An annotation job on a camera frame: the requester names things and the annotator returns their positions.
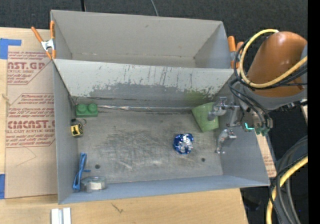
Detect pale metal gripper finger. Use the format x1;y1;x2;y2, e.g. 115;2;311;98
207;97;235;121
215;128;238;155

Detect green cup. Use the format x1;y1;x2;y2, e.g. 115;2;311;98
191;102;221;133

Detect blue and silver foil ball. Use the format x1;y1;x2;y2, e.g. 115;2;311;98
172;132;195;155

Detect grey metal bin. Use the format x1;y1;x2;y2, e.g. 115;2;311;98
49;9;272;205

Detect green toy brick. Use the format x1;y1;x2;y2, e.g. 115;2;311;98
75;102;99;118

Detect grey tape roll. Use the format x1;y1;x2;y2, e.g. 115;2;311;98
80;175;108;193

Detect yellow and black tape measure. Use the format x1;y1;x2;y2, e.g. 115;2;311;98
70;118;86;138

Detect blue safety glasses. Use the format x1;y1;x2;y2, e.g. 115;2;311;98
72;152;92;192

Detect brown cardboard board, red print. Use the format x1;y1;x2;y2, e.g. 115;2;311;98
0;27;277;199

